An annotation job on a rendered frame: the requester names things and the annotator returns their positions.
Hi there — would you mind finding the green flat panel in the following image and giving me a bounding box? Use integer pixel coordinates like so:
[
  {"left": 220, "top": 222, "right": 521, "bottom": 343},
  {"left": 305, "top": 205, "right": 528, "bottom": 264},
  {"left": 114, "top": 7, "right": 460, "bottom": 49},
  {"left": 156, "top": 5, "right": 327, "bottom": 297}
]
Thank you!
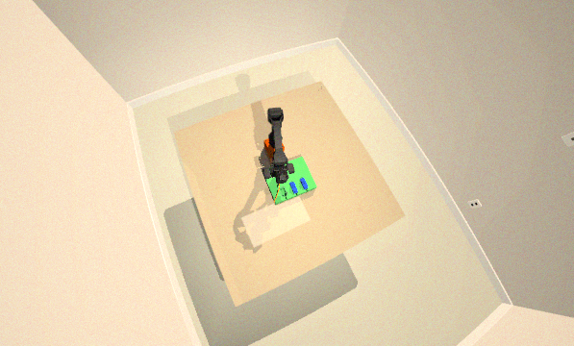
[{"left": 266, "top": 157, "right": 317, "bottom": 205}]

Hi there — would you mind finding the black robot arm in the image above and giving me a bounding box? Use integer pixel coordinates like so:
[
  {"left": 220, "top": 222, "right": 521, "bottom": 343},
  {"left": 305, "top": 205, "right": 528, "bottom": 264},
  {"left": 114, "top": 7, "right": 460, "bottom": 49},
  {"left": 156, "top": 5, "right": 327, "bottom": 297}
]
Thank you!
[{"left": 266, "top": 108, "right": 289, "bottom": 184}]

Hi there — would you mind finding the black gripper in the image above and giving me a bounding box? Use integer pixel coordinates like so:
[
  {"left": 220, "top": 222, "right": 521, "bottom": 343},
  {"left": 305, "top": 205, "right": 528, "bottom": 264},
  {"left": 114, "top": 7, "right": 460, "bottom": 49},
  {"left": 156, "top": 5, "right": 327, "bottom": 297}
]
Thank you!
[{"left": 262, "top": 163, "right": 295, "bottom": 179}]

